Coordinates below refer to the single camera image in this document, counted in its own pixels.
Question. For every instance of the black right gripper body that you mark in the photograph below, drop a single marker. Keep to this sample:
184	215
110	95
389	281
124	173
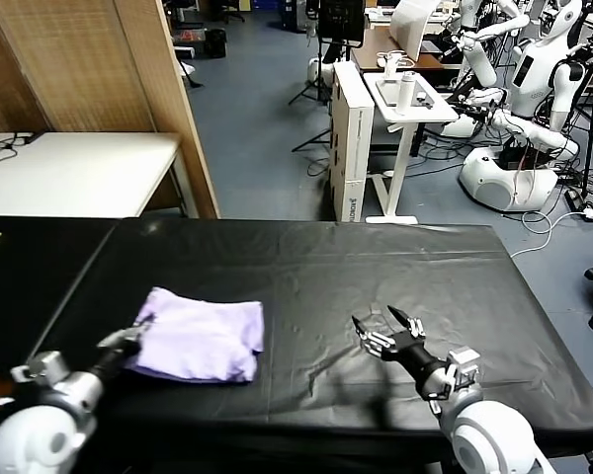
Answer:
415	358

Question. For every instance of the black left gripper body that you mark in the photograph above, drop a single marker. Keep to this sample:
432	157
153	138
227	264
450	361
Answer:
113	358

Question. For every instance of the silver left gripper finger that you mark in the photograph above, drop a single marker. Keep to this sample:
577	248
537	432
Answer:
142	328
113	338

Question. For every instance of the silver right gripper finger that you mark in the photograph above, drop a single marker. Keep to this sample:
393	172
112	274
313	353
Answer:
407	321
373	338

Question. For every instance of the lavender t-shirt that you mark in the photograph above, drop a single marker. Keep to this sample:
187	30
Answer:
197	336

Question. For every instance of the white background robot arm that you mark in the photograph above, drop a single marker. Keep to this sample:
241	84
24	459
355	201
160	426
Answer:
479	59

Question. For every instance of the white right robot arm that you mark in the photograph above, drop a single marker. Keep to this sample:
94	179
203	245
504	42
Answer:
489	439

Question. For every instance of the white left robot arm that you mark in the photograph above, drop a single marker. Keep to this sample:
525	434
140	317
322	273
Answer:
39	434

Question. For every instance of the black plastic table cover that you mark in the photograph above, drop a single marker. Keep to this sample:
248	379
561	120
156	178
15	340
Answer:
326	266

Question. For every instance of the white rectangular table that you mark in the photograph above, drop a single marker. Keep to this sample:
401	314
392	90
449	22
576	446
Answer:
79	173

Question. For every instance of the tall white cardboard box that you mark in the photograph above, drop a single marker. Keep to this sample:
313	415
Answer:
350	138

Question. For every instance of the white standing side desk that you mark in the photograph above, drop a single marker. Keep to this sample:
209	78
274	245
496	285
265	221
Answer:
420	112

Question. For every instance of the white water bottle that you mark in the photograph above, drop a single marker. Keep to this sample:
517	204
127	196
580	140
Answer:
404	94

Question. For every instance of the grey tablet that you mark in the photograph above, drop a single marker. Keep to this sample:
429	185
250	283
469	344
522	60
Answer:
386	93

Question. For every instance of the black light stand tripod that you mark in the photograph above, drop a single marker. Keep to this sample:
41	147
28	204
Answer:
318	84

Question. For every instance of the black tripod stand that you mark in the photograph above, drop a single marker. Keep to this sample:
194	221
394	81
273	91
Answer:
590	123

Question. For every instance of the wooden folding screen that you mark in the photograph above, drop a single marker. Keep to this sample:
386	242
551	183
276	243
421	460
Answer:
79	64

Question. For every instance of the brown wooden desk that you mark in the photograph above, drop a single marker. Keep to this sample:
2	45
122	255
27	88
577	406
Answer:
370	49

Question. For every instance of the white humanoid robot with base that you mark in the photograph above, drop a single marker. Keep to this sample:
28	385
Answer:
529	74

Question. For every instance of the black waste bin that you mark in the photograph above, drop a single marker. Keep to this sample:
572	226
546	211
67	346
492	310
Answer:
216	43

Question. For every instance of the white curved chair back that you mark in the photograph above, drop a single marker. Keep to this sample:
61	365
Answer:
410	24

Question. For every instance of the black light panel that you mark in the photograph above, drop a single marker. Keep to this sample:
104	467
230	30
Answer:
341	20

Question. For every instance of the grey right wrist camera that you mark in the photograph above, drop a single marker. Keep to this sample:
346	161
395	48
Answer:
464	370

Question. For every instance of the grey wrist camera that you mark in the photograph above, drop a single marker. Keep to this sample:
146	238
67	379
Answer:
47	368
464	370

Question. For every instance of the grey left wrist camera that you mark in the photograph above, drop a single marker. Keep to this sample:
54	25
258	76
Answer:
47	368

